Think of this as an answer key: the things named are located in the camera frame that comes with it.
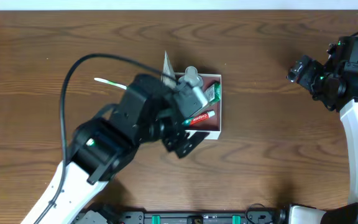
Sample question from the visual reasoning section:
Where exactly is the red green toothpaste tube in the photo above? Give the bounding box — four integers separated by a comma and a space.
182, 110, 216, 126

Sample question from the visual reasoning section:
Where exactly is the white square box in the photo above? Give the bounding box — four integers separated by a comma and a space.
175, 73, 222, 140

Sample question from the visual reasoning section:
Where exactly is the white Pantene tube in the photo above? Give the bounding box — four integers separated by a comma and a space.
162, 52, 177, 89

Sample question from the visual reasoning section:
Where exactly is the green white soap box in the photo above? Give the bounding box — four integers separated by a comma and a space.
204, 82, 221, 106

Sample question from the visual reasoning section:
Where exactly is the small clear pump bottle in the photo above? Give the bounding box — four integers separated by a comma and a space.
178, 66, 204, 88

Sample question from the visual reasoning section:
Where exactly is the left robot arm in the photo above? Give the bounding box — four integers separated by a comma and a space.
23, 74, 208, 223

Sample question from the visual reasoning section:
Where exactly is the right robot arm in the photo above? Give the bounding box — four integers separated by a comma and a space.
287, 34, 358, 224

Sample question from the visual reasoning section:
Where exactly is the white green toothbrush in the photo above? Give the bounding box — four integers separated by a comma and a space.
94, 77, 127, 90

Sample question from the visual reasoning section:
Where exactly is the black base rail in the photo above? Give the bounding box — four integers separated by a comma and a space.
72, 204, 288, 224

